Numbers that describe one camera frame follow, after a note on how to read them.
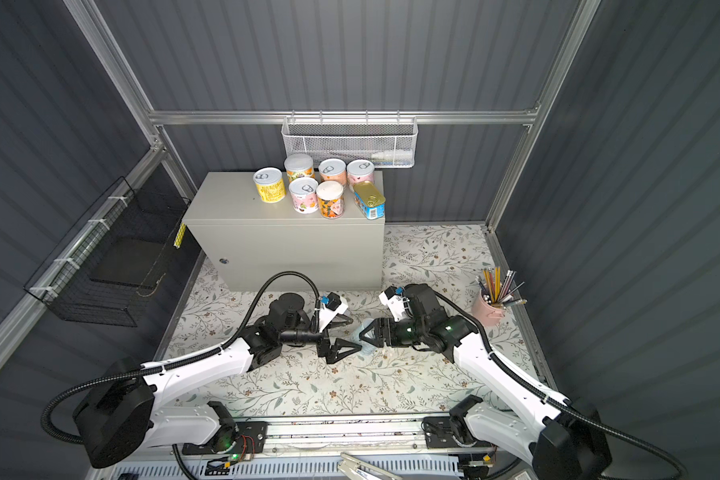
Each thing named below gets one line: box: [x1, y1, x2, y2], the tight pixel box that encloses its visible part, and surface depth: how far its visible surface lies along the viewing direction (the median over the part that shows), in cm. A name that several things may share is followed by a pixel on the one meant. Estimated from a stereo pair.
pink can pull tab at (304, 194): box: [288, 177, 319, 214], surface depth 76 cm
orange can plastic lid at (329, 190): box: [316, 180, 344, 201], surface depth 72 cm
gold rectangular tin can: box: [353, 180, 386, 221], surface depth 75 cm
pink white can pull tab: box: [346, 158, 375, 185], surface depth 81 cm
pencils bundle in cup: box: [475, 266, 528, 306], surface depth 90 cm
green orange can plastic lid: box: [284, 154, 314, 172], surface depth 80 cm
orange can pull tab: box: [318, 158, 347, 185], surface depth 81 cm
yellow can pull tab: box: [253, 167, 287, 204], surface depth 79 cm
